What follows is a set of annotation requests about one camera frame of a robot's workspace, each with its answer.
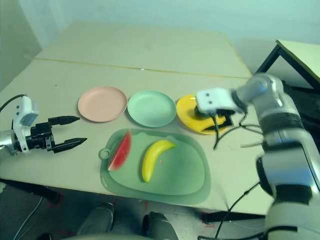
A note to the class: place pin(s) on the yellow banana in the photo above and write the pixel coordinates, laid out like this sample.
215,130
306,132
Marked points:
150,162

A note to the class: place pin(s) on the red watermelon slice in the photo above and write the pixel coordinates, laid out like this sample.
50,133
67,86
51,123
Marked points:
121,155

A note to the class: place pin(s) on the grey robot right leg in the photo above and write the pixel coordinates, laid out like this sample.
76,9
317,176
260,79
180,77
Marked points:
157,225

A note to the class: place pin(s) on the pink plate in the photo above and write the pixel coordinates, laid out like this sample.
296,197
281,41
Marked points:
102,103

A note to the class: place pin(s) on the black table leg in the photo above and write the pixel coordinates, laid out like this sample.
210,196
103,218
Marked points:
237,216
30,188

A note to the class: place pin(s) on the grey robot leg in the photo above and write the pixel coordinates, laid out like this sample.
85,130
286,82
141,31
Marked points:
157,225
97,220

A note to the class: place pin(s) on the green cutting board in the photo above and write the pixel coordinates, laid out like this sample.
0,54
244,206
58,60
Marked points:
180,175

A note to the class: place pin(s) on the grey robot left leg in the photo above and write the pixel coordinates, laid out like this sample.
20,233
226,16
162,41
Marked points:
97,220

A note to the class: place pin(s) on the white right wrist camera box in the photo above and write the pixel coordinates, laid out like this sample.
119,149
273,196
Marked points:
212,98

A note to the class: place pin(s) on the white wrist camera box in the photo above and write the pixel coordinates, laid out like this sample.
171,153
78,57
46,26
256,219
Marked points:
212,98
25,112

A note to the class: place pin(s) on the yellow plate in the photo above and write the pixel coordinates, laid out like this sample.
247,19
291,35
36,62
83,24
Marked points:
186,112

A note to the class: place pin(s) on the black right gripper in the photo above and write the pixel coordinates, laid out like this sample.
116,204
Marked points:
228,112

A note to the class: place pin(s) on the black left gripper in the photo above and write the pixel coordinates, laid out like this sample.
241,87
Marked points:
40,136

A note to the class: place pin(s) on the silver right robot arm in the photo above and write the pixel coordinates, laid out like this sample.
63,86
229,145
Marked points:
282,125

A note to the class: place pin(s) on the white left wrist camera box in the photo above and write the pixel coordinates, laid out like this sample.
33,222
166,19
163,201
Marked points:
25,112

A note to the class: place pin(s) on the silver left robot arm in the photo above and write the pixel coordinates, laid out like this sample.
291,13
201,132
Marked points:
6,140

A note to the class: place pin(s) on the side table with black legs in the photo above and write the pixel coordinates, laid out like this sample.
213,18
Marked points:
300,50

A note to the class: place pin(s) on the mint green plate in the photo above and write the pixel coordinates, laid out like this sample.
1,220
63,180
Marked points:
151,107

